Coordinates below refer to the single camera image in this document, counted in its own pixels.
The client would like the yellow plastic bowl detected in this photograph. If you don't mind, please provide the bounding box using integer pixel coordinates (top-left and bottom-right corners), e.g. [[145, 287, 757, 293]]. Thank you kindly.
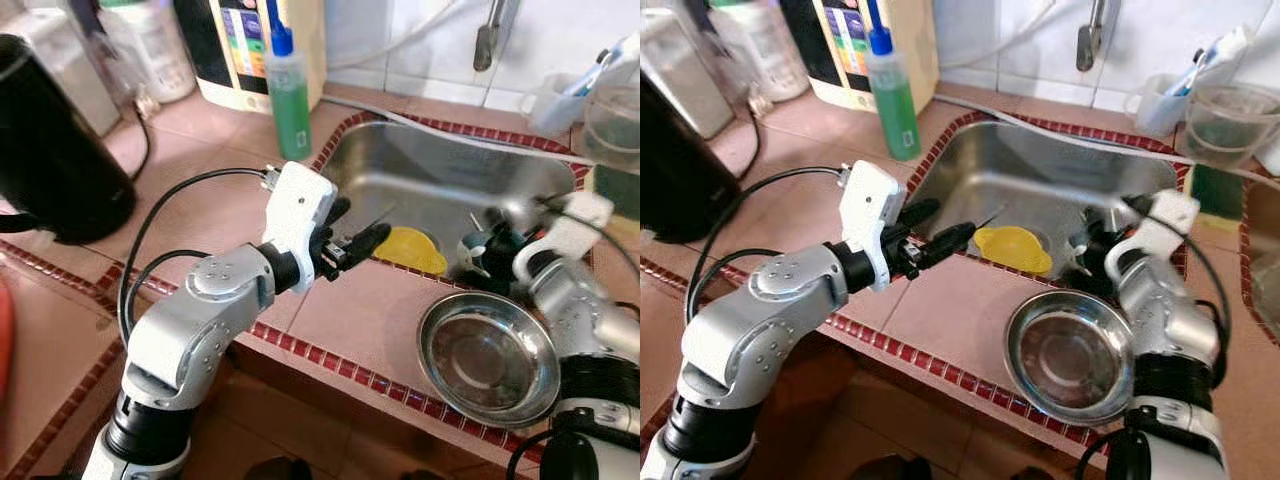
[[972, 226, 1053, 276], [372, 226, 448, 276]]

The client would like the round steel plate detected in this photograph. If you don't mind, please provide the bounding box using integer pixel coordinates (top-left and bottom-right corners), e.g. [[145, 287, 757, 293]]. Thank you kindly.
[[1005, 290, 1136, 426], [417, 292, 561, 429]]

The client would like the stainless steel sink basin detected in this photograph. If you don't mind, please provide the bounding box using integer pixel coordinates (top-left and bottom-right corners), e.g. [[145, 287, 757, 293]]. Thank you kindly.
[[905, 112, 1196, 291], [1240, 180, 1280, 346], [310, 112, 593, 291]]

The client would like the green dish soap bottle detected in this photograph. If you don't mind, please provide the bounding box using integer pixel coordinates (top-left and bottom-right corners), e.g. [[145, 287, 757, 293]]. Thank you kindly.
[[263, 25, 314, 163], [865, 25, 923, 163]]

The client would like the green sponge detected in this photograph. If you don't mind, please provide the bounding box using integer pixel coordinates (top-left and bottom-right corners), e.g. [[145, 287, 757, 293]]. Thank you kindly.
[[590, 165, 641, 221], [1190, 163, 1246, 221]]

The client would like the beige water purifier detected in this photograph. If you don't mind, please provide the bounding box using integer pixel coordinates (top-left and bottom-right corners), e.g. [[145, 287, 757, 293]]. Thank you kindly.
[[175, 0, 328, 114], [780, 0, 941, 114]]

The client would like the pale toothbrush cup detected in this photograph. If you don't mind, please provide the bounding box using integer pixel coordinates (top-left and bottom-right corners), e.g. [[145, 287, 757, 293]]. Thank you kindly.
[[520, 70, 586, 136], [1125, 72, 1191, 139]]

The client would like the blue white toothbrush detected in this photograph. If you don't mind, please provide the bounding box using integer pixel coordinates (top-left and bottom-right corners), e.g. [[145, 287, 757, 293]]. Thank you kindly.
[[570, 35, 641, 96], [1175, 25, 1251, 96]]

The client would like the white plastic jar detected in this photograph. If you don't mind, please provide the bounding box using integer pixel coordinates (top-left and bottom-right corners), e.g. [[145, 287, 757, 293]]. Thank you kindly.
[[715, 0, 809, 104], [100, 0, 198, 104]]

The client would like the clear plastic storage container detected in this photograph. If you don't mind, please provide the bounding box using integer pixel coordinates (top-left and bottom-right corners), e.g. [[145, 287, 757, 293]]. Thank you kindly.
[[0, 8, 121, 136], [640, 8, 736, 141]]

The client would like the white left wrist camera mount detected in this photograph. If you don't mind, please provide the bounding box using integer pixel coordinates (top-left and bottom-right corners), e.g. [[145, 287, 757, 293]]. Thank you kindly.
[[838, 160, 906, 293], [262, 160, 338, 266]]

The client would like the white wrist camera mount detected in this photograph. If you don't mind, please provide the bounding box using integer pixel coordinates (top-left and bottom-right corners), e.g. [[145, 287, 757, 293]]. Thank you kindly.
[[262, 160, 338, 266], [1105, 190, 1201, 281], [838, 160, 906, 293], [515, 190, 614, 283]]

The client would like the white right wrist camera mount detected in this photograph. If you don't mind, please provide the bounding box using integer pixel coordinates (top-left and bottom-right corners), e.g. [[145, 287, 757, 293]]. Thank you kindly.
[[515, 190, 614, 283], [1105, 190, 1201, 281]]

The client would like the grey drain hose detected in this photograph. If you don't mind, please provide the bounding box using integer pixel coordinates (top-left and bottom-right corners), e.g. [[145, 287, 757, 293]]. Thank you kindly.
[[935, 95, 1191, 166], [330, 95, 591, 166]]

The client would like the thin white hose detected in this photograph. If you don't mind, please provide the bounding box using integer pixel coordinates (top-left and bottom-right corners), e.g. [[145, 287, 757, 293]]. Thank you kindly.
[[938, 0, 1076, 71], [325, 0, 471, 71]]

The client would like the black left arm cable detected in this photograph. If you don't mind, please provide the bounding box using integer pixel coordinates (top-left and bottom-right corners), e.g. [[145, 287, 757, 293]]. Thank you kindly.
[[117, 165, 281, 346], [685, 165, 851, 331]]

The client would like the grey wall tap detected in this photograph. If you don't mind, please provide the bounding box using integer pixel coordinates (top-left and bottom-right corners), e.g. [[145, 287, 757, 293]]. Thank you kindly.
[[1075, 0, 1113, 73], [472, 0, 511, 73]]

